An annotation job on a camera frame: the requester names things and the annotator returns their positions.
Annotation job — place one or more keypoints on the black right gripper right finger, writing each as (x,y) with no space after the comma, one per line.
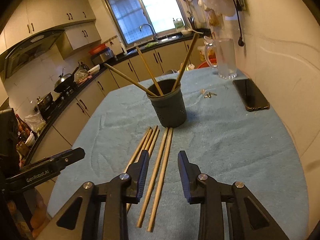
(189,173)

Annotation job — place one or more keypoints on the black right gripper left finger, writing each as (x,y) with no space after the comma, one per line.
(137,178)

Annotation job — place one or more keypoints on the light wooden chopstick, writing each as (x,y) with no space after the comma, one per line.
(132,159)
(152,179)
(147,141)
(150,150)
(184,64)
(129,79)
(161,181)

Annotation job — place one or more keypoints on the dark wooden chopstick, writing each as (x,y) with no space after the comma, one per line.
(149,71)

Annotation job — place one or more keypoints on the left hand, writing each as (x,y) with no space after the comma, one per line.
(39,219)

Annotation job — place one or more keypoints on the blue table cloth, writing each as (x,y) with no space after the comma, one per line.
(220,136)

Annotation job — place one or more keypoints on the dark green utensil holder cup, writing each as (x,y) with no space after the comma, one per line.
(170,107)

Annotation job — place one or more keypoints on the small keys on table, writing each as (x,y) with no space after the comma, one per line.
(207,94)

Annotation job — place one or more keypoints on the steel pot with lid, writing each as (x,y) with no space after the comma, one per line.
(44,102)

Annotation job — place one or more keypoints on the black smartphone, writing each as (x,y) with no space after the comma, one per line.
(251,96)

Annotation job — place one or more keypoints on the black wok with lid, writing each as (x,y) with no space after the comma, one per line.
(65,81)

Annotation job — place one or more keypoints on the white bowl on counter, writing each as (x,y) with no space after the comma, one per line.
(94,70)

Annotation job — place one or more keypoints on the red plastic basin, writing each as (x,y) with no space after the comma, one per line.
(205,64)

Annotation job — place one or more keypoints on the clear glass pitcher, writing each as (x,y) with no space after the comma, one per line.
(225,56)

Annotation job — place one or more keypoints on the orange basin on shelf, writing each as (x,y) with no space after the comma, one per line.
(97,49)

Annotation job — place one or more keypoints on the range hood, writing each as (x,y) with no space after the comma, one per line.
(14,58)

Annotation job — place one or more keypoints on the green detergent bottle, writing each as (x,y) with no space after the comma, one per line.
(179,24)

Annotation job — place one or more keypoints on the window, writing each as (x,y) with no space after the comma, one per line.
(141,20)

